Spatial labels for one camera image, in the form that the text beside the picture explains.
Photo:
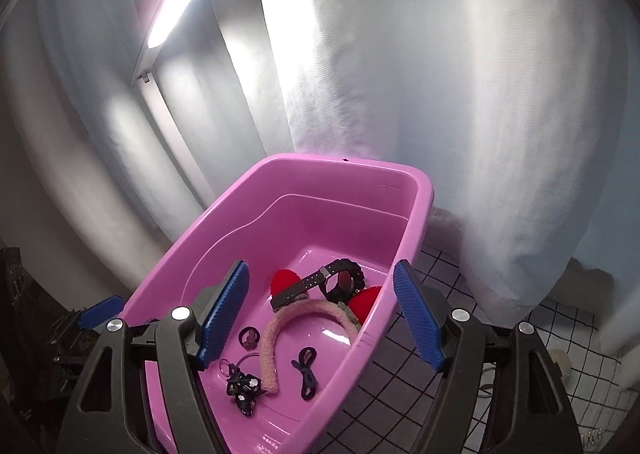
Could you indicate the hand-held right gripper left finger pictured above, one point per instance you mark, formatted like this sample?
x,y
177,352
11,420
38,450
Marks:
x,y
225,314

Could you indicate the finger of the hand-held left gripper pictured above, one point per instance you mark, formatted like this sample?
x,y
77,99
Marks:
x,y
102,311

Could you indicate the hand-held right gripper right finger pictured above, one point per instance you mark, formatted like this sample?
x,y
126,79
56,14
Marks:
x,y
417,319

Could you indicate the pink strawberry plush headband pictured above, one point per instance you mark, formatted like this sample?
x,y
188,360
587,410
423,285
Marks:
x,y
280,334

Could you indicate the black wrist watch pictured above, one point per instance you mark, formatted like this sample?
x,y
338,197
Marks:
x,y
345,279

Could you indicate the pink plastic bin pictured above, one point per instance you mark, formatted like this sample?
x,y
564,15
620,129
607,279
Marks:
x,y
310,214

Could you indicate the white black checkered tablecloth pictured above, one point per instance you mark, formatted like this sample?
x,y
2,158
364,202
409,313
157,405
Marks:
x,y
390,384

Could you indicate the beige plush pouch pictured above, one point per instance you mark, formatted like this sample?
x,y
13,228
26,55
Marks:
x,y
562,364

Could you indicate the pearl hair claw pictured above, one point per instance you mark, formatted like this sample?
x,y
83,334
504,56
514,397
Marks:
x,y
595,438

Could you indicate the white curtain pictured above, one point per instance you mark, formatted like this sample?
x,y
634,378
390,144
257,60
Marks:
x,y
400,83

